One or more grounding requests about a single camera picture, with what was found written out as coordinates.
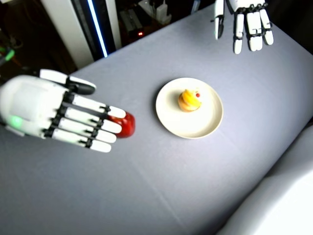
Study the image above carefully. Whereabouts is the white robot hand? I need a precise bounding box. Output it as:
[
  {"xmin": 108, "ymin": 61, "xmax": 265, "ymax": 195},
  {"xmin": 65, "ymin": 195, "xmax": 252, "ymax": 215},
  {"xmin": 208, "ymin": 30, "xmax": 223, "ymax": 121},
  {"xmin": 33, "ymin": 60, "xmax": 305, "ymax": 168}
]
[
  {"xmin": 211, "ymin": 0, "xmax": 274, "ymax": 54},
  {"xmin": 0, "ymin": 69, "xmax": 127, "ymax": 153}
]

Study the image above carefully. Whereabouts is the red toy apple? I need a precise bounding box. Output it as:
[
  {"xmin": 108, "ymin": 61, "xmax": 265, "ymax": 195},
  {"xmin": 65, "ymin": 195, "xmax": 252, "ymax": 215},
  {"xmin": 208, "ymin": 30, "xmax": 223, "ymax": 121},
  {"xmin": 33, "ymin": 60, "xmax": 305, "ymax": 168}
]
[{"xmin": 107, "ymin": 111, "xmax": 136, "ymax": 139}]

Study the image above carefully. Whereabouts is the toy cupcake with fruit topping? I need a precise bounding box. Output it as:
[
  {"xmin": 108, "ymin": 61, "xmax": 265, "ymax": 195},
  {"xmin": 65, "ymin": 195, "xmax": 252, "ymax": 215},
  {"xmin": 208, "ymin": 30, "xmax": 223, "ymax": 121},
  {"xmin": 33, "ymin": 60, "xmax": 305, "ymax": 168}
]
[{"xmin": 178, "ymin": 89, "xmax": 202, "ymax": 113}]

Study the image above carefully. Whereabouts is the round cream plate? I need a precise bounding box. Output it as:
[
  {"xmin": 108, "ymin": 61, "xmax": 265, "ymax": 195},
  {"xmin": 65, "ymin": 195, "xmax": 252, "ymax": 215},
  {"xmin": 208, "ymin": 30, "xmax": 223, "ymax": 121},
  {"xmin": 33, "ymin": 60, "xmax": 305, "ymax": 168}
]
[{"xmin": 155, "ymin": 77, "xmax": 224, "ymax": 140}]

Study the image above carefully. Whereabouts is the white panel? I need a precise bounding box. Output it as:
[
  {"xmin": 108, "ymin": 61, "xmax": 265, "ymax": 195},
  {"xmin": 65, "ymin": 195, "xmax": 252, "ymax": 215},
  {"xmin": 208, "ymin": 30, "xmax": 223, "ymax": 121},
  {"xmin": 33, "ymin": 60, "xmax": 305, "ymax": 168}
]
[{"xmin": 40, "ymin": 0, "xmax": 95, "ymax": 70}]

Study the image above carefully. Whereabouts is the white adapter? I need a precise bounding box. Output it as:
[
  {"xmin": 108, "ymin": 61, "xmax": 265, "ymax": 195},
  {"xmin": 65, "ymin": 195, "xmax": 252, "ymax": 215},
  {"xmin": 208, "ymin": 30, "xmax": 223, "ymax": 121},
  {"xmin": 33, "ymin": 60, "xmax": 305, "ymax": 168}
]
[{"xmin": 139, "ymin": 0, "xmax": 172, "ymax": 25}]

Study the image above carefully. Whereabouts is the black device with red light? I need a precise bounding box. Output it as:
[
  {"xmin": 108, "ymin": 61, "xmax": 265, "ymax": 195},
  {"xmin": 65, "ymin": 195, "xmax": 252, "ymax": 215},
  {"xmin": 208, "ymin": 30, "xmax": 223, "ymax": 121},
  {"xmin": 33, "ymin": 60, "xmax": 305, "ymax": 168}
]
[{"xmin": 119, "ymin": 9, "xmax": 148, "ymax": 40}]

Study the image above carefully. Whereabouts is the grey tablecloth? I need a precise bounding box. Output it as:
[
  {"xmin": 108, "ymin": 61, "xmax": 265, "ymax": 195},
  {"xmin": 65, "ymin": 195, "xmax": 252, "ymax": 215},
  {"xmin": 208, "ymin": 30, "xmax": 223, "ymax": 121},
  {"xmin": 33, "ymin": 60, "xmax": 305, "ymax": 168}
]
[{"xmin": 0, "ymin": 2, "xmax": 313, "ymax": 235}]

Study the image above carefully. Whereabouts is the green cable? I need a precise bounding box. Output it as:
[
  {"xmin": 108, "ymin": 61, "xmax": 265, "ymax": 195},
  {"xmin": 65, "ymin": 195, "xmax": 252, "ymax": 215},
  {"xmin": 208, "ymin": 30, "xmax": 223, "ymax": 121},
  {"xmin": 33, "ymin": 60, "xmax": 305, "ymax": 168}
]
[{"xmin": 0, "ymin": 46, "xmax": 16, "ymax": 67}]

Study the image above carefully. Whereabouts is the black post with blue light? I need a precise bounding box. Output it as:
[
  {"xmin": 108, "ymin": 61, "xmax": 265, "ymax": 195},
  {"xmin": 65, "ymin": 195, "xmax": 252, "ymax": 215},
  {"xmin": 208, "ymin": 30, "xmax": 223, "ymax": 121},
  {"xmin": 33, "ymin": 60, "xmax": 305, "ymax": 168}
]
[{"xmin": 73, "ymin": 0, "xmax": 110, "ymax": 59}]

